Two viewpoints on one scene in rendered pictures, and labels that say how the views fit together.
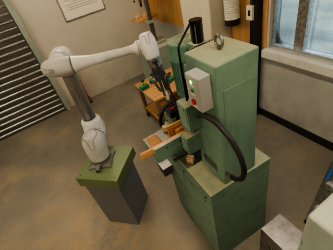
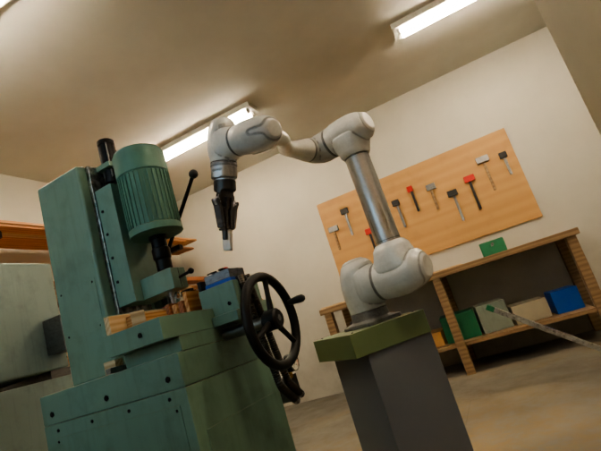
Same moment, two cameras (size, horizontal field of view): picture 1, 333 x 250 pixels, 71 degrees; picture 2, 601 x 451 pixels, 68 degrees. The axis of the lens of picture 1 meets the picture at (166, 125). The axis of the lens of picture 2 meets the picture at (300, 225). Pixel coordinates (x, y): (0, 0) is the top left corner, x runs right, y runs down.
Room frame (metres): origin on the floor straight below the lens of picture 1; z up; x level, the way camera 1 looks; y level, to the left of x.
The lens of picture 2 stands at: (2.51, -0.95, 0.77)
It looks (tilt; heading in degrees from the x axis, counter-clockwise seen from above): 12 degrees up; 132
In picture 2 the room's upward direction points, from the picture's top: 18 degrees counter-clockwise
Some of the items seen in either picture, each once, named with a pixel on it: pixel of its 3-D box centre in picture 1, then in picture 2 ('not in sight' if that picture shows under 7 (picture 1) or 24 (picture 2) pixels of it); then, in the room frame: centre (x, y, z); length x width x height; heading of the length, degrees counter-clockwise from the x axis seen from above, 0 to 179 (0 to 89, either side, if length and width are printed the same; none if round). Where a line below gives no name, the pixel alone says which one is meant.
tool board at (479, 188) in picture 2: not in sight; (419, 209); (0.45, 3.07, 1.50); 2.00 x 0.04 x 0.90; 22
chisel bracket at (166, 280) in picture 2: not in sight; (165, 285); (1.17, -0.20, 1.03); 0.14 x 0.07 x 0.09; 19
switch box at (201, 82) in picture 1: (199, 90); not in sight; (0.84, -0.17, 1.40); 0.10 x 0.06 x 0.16; 19
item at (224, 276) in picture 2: (175, 108); (226, 276); (1.36, -0.09, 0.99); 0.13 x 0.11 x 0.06; 109
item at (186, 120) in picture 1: (189, 113); not in sight; (0.94, -0.13, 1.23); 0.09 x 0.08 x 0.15; 19
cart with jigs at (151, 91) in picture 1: (169, 95); not in sight; (2.66, -0.14, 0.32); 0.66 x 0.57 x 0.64; 111
